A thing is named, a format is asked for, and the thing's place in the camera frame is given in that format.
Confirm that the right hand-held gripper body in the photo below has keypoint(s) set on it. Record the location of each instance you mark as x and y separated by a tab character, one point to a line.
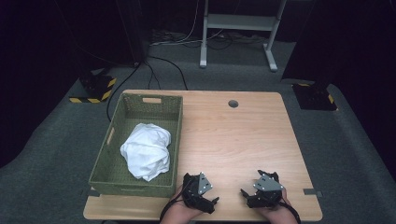
266	191

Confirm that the grey metal stand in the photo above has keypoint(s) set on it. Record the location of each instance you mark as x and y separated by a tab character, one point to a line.
239	22

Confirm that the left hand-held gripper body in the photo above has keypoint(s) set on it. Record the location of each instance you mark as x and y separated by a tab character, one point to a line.
199	191

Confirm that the person's left hand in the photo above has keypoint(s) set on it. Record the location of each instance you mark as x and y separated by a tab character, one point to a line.
179	214

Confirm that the grey tape strip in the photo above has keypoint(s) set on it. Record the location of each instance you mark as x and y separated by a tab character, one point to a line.
312	192

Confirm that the black upright post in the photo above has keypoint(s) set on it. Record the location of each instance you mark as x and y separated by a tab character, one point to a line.
132	34

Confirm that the green woven basket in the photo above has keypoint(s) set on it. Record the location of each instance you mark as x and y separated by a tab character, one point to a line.
107	169

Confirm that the person's right hand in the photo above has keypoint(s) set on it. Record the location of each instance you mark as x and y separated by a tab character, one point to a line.
277	216

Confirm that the black yellow striped base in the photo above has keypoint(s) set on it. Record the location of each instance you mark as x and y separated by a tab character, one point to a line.
314	98
98	88

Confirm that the white cloth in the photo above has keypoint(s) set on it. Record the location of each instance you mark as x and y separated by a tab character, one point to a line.
146	152

